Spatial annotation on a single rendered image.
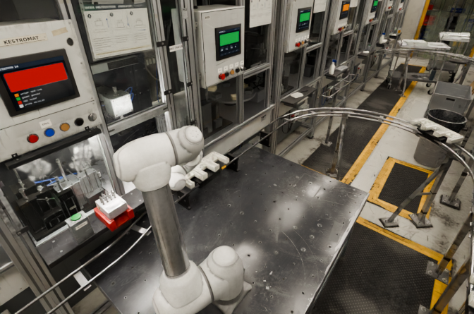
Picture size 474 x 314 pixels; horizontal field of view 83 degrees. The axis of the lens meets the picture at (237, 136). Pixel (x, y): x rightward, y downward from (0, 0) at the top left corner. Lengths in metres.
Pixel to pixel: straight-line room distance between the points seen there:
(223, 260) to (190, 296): 0.18
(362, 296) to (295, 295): 0.97
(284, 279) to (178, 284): 0.57
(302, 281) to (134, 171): 1.00
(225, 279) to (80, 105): 0.97
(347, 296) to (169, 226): 1.61
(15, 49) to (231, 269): 1.15
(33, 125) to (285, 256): 1.32
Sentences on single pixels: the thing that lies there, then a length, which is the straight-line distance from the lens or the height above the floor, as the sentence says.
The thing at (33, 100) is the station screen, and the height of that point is 1.57.
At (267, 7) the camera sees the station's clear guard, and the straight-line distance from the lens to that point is 2.28.
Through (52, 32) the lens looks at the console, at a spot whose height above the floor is 1.79.
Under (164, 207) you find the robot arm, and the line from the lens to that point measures 1.03.
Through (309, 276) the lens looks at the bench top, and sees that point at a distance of 1.56.
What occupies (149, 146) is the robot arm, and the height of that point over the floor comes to 1.48.
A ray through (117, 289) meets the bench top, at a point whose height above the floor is 0.68.
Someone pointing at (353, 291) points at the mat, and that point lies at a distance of 2.40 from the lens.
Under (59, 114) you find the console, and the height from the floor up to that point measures 1.48.
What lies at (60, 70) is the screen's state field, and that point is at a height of 1.66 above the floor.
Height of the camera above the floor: 1.97
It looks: 31 degrees down
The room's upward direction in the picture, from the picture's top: straight up
